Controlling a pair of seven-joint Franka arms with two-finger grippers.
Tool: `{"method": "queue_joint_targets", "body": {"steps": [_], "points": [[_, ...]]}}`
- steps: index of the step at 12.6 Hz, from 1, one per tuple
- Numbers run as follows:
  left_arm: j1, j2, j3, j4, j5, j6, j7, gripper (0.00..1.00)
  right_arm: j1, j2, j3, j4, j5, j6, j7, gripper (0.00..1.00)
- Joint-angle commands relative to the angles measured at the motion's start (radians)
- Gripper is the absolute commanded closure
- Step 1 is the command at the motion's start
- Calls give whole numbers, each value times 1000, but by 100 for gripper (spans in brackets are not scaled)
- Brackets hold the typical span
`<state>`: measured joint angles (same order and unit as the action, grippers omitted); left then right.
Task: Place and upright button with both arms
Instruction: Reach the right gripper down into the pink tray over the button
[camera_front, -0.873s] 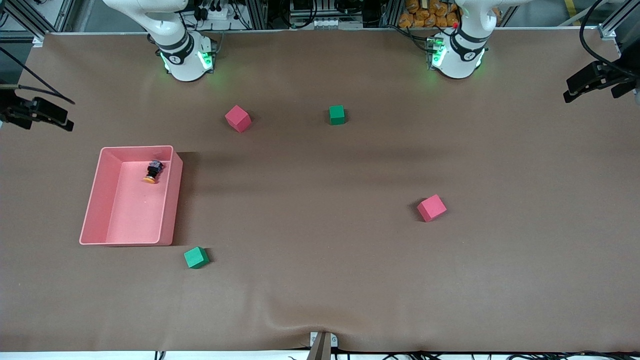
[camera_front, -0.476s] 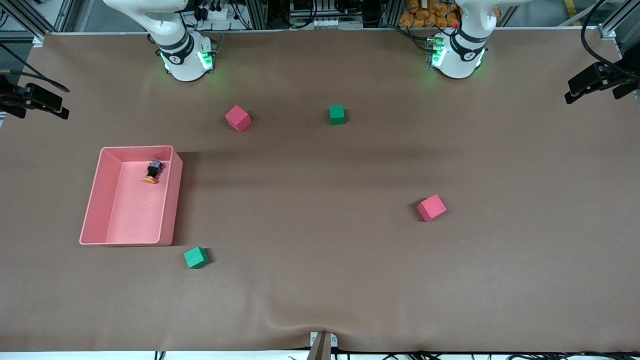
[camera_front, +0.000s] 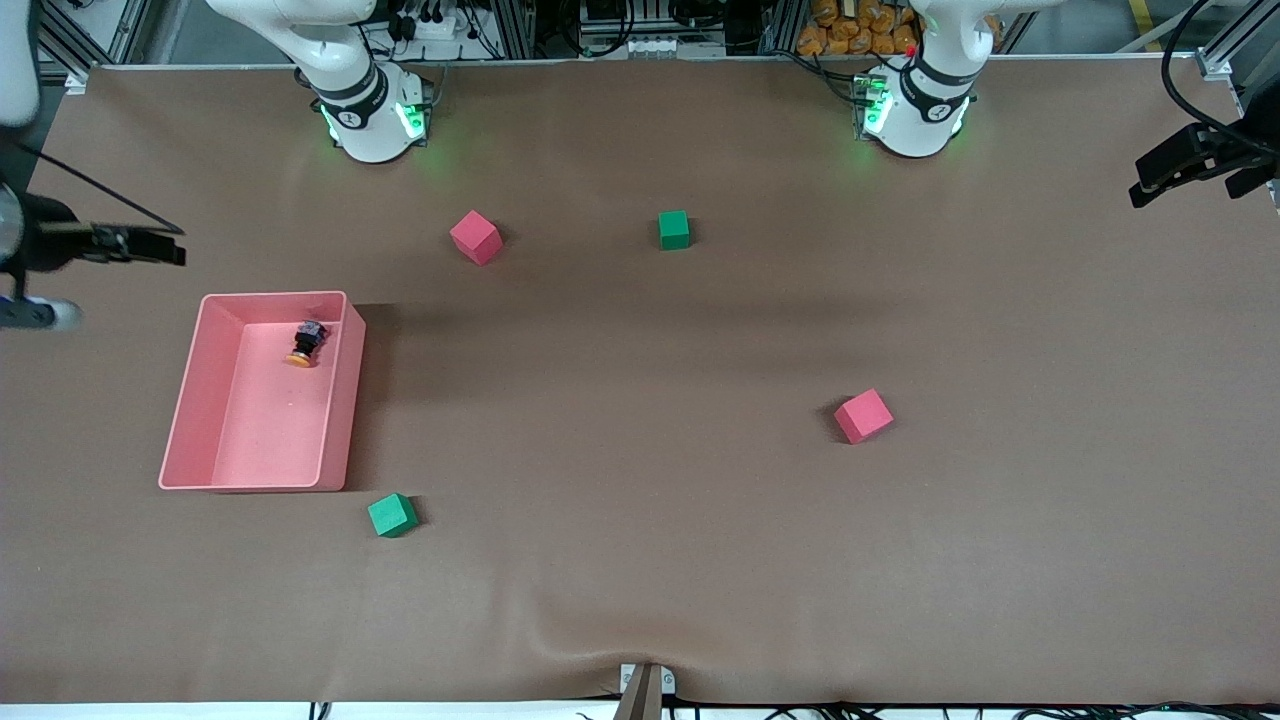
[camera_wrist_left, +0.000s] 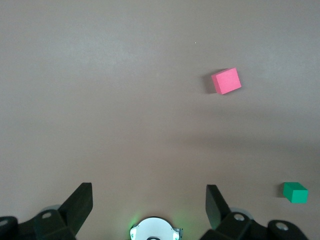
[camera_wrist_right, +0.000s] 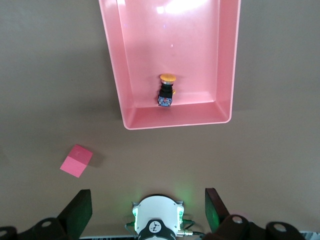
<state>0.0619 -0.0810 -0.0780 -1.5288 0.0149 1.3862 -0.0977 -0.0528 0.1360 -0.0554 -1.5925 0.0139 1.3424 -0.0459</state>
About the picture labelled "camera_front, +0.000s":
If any metal table edge bracket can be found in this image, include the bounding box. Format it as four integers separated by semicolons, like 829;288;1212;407
619;662;677;720

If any aluminium frame profile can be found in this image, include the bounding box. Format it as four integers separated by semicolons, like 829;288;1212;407
1195;0;1280;81
35;0;151;81

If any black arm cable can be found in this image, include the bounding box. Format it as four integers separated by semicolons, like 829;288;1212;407
15;140;187;237
1158;0;1256;146

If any pink foam cube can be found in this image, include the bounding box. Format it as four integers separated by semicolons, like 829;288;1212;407
449;210;504;267
834;388;895;445

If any white power strip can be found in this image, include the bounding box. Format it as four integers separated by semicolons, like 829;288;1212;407
392;0;463;41

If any brown table cloth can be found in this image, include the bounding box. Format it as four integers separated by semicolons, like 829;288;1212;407
0;55;1280;706

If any orange packaged goods pile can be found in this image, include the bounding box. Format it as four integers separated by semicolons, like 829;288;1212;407
797;0;923;57

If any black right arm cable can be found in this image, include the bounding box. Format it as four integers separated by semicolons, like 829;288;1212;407
15;140;187;237

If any orange push button black base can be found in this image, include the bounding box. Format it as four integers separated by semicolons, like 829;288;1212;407
286;320;329;369

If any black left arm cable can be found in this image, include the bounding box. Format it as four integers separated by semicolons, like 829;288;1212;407
1158;0;1256;146

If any white terminal strip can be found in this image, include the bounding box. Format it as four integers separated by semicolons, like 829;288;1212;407
625;36;728;59

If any pink plastic tray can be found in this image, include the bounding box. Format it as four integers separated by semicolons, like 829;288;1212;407
158;291;367;493

